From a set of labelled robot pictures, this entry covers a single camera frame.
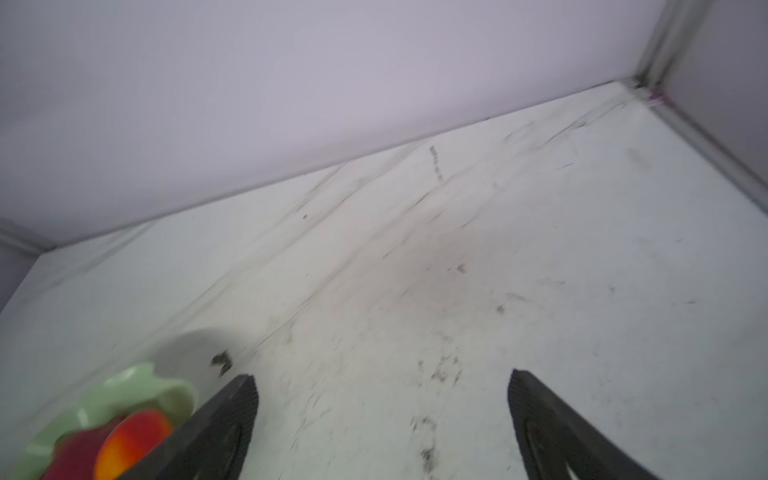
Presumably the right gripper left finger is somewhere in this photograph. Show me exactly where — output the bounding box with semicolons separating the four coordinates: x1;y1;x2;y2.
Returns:
120;374;259;480

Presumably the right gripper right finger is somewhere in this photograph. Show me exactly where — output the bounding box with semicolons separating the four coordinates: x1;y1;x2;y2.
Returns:
507;369;656;479

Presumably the small red yellow mango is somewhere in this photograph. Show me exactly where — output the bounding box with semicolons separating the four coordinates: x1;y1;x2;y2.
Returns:
93;409;174;480

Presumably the pink dragon fruit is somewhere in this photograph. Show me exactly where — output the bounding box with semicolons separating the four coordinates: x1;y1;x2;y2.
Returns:
41;416;123;480

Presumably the green scalloped fruit bowl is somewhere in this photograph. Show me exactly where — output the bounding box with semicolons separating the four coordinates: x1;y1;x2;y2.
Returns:
8;361;199;479

